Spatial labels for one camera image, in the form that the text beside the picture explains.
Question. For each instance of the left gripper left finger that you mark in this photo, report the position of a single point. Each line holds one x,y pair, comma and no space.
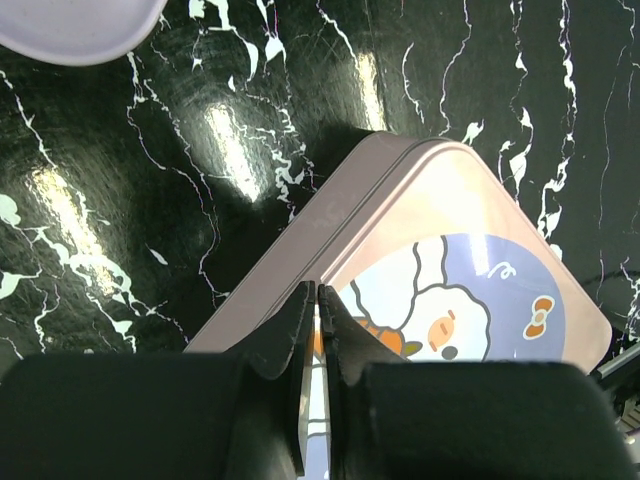
240,414

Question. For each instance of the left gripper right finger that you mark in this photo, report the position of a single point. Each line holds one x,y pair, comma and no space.
394,419

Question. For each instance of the silver tin lid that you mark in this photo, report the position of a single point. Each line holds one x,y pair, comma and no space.
448,269

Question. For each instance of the pink chocolate tin box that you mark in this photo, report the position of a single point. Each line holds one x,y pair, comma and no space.
287,261

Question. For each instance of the lilac plastic tray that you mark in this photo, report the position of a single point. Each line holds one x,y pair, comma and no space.
77,32

